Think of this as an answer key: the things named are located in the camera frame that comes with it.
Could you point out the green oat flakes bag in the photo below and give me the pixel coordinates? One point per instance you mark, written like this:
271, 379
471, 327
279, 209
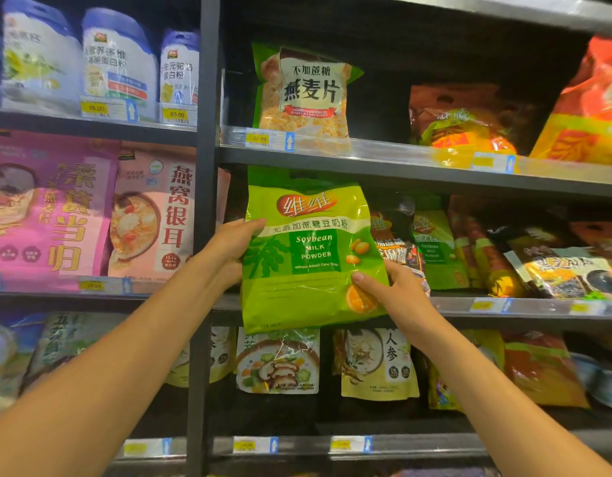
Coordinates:
306, 89

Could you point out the pale yellow food packet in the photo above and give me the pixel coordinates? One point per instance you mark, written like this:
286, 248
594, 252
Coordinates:
221, 352

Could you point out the person's left hand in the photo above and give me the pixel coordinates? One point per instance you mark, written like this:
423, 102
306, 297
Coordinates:
225, 258

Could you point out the orange yellow cereal packet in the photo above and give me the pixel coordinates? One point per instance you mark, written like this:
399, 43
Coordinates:
460, 124

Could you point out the dark green grey packet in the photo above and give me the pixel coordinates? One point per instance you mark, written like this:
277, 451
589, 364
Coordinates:
67, 337

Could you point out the blue cereal packet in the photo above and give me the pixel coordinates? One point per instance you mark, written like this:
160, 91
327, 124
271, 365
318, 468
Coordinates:
5, 357

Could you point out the person's left forearm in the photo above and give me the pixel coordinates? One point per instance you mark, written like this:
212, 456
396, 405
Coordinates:
112, 372

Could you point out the person's left thumb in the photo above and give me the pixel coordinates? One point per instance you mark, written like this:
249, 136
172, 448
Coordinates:
250, 229

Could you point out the red orange food packet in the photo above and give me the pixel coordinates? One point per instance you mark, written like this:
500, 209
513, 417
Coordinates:
542, 367

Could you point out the large red yellow packet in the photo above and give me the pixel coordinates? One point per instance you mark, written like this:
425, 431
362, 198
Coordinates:
584, 114

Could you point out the large pink food packet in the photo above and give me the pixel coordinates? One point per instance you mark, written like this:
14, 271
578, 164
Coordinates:
47, 208

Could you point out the red yellow striped packet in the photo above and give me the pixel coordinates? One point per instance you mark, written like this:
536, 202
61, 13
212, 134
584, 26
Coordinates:
485, 258

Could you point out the mushroom vegetable print packet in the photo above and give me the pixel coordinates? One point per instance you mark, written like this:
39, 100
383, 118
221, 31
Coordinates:
278, 362

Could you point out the green drink powder bag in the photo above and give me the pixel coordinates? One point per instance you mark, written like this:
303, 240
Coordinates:
306, 253
437, 248

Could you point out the pale pink bowl print packet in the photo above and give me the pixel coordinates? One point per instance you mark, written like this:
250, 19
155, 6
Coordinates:
152, 213
223, 193

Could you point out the black metal shelving unit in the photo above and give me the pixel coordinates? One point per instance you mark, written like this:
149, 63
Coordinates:
206, 143

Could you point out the person's right forearm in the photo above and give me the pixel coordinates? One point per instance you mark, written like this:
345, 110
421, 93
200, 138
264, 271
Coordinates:
485, 402

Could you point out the dark brown snack packet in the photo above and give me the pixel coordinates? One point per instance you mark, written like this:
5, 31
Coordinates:
393, 238

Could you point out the black yellow sesame packet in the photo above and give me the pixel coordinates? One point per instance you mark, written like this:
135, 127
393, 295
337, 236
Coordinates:
559, 273

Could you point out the small blue white powder bag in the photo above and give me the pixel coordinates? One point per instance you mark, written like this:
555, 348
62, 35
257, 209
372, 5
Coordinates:
179, 69

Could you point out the person's right hand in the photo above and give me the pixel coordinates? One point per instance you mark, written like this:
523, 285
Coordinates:
403, 300

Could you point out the pale yellow bowl print packet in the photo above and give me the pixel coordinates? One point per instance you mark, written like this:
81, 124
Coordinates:
378, 367

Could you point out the blue grey food packet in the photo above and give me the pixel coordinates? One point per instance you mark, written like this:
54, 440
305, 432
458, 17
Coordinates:
601, 380

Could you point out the yellow white price tag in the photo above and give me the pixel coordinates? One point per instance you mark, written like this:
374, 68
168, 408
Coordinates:
349, 444
489, 305
584, 308
254, 445
107, 109
178, 115
103, 286
144, 448
269, 140
492, 162

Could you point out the person's right thumb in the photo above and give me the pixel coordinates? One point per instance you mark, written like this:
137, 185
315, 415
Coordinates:
368, 284

